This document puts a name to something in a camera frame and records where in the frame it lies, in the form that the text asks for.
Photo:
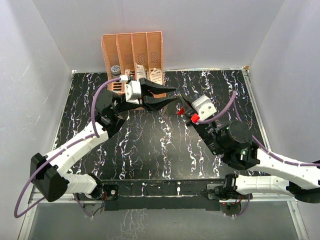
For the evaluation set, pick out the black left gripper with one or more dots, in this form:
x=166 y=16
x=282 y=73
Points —
x=152 y=103

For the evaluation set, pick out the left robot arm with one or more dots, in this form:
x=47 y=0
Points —
x=109 y=109

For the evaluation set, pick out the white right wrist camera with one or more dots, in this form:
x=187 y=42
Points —
x=205 y=110

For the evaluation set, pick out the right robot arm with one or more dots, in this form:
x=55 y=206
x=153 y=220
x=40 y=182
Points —
x=241 y=150

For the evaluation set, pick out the white product packet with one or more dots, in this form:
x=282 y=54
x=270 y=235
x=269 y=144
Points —
x=140 y=72

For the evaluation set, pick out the grey round tin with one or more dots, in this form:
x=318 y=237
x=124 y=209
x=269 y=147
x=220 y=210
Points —
x=115 y=71

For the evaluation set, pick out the orange plastic desk organizer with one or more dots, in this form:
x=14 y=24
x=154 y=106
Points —
x=129 y=49

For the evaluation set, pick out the small white card box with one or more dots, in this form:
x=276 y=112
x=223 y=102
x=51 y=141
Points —
x=127 y=72

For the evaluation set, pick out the oval white blister pack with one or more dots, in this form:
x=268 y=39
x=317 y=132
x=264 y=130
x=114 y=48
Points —
x=156 y=76

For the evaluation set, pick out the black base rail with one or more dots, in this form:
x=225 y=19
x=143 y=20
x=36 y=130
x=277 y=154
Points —
x=167 y=194

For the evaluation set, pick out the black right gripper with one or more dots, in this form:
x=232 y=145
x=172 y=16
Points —
x=188 y=110

